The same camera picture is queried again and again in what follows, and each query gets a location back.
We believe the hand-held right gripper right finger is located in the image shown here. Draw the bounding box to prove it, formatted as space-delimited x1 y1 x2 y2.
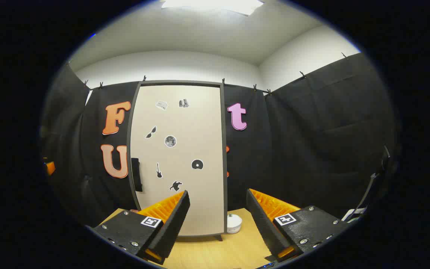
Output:
246 188 352 262

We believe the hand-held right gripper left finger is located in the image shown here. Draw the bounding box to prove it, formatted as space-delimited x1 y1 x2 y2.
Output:
87 190 191 265

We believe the grey cabinet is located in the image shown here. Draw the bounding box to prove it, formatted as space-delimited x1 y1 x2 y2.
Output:
127 80 229 241

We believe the black door handle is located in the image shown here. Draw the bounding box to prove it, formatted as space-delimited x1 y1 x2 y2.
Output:
131 158 143 192

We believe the ceiling light panel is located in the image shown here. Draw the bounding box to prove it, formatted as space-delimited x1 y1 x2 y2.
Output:
161 0 264 16

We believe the black backdrop cloth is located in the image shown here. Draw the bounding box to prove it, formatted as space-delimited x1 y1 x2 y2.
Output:
40 52 400 225

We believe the white round device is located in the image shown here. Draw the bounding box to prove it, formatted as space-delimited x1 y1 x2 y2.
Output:
227 214 243 234

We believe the row of black cloth clips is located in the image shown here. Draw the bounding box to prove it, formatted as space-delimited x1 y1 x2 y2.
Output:
84 52 348 94

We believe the beige cabinet door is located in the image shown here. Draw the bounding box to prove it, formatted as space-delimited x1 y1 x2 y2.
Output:
130 85 225 236

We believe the black metal stand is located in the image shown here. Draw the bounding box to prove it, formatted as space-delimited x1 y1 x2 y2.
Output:
357 145 392 214

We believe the black and white bracket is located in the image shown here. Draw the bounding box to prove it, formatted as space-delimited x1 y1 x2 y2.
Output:
342 207 368 223

